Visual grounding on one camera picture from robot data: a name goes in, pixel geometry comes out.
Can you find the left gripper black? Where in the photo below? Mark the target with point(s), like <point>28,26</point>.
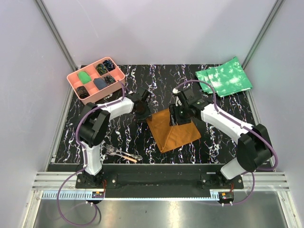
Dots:
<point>146,115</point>

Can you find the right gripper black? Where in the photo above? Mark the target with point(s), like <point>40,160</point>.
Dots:
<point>173,113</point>

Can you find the orange cloth napkin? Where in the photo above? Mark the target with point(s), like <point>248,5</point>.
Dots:
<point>171,137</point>

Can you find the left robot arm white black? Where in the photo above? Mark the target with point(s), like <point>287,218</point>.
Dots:
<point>93,125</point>

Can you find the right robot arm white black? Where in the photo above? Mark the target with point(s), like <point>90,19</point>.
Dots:
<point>253,142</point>

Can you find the grey blue rolled napkin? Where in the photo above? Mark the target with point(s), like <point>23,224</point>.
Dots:
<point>99,83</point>

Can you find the green rolled napkin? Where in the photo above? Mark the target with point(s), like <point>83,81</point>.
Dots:
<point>84,77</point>

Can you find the black marble pattern mat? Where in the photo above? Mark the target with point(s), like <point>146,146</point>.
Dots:
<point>132,137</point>

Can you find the dark patterned roll front right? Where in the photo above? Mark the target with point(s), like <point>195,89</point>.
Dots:
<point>109,80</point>

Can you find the dark patterned roll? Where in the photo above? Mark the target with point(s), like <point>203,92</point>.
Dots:
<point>109,80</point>
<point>109,65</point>
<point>101,69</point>
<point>82,92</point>

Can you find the silver fork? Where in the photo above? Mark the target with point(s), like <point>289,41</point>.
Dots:
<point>114,151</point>

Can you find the dark patterned roll back right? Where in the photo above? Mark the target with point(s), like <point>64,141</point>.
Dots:
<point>109,65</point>

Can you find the dark patterned roll back middle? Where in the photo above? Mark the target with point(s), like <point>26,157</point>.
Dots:
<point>101,69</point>

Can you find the green white patterned napkins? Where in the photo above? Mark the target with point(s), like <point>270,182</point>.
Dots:
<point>226,79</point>

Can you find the pink compartment tray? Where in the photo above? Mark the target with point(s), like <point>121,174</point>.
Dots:
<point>95,94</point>

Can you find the dark patterned roll front left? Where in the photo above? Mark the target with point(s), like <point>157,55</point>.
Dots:
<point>82,92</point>

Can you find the wooden handled spoon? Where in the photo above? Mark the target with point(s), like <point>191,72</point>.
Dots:
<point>129,158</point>

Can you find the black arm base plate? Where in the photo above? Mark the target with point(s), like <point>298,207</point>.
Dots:
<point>205,176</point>

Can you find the aluminium frame rail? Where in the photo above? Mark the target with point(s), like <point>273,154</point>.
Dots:
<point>153,186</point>

